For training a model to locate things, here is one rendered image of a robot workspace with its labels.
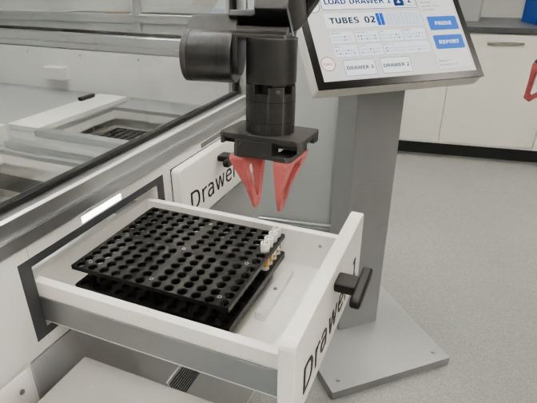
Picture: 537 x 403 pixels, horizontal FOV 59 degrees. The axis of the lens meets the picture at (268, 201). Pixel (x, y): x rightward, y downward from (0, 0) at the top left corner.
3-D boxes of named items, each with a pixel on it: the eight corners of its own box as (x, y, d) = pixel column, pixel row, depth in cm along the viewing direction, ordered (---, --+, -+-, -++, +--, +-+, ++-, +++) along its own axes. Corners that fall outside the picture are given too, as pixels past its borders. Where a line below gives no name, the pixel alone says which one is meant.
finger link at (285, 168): (287, 224, 55) (290, 146, 52) (232, 213, 58) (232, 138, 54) (306, 203, 61) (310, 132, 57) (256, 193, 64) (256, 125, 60)
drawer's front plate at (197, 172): (251, 170, 109) (250, 124, 104) (184, 228, 85) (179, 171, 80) (244, 169, 109) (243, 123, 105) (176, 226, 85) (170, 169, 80)
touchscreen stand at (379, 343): (447, 364, 165) (515, 63, 120) (332, 400, 151) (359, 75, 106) (372, 283, 207) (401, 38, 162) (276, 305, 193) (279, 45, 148)
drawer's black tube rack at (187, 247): (284, 272, 70) (284, 233, 67) (230, 352, 55) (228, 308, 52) (157, 241, 77) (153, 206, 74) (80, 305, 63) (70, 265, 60)
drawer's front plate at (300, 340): (358, 276, 72) (364, 211, 67) (292, 431, 48) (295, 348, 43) (346, 273, 72) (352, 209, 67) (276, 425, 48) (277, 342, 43)
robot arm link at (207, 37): (292, -45, 49) (300, 4, 57) (186, -45, 51) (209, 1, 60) (277, 64, 47) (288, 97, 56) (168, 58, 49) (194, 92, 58)
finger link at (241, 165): (282, 223, 56) (285, 145, 52) (228, 212, 58) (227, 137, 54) (301, 202, 61) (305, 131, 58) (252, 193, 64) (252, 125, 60)
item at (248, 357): (344, 270, 70) (347, 235, 68) (282, 402, 49) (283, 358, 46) (123, 221, 84) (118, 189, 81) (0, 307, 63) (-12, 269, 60)
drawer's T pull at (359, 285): (372, 275, 58) (373, 266, 57) (359, 313, 52) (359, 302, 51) (344, 269, 59) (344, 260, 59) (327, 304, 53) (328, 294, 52)
